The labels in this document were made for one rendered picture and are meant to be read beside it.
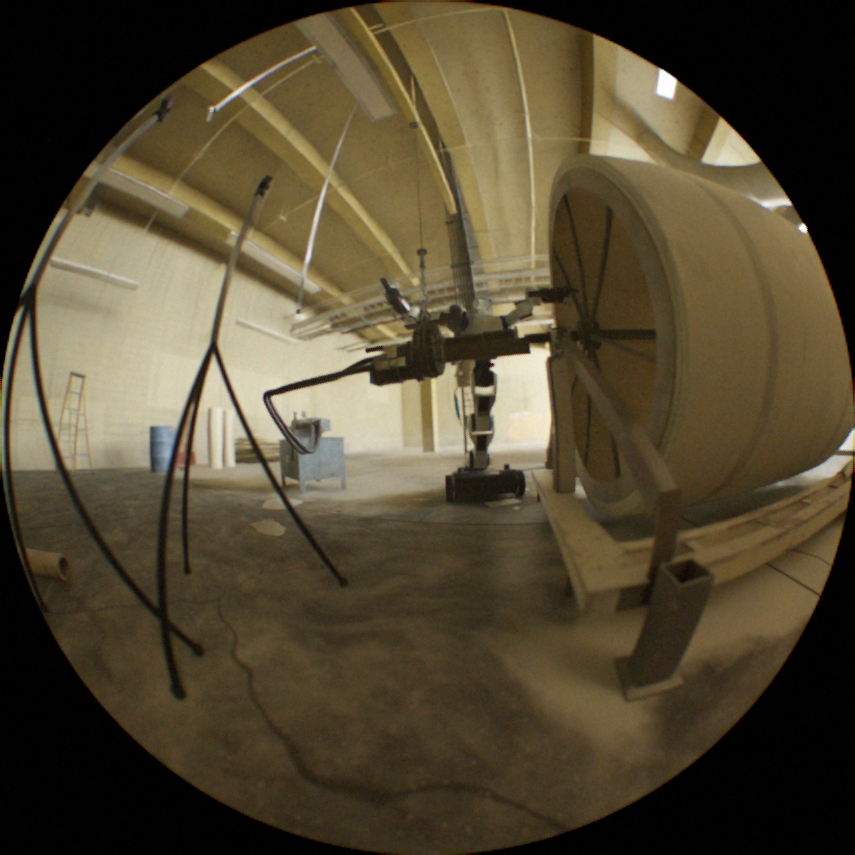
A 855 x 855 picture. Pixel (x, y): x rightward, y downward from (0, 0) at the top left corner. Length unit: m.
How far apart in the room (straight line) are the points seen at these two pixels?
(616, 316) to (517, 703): 2.28
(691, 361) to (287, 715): 1.00
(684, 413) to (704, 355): 0.14
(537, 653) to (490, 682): 0.12
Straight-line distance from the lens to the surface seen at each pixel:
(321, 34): 3.37
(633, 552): 0.70
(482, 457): 2.11
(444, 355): 1.27
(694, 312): 0.67
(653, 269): 0.75
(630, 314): 2.37
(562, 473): 1.24
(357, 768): 0.50
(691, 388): 0.67
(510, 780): 0.48
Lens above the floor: 0.46
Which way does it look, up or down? 3 degrees up
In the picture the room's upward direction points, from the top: 3 degrees counter-clockwise
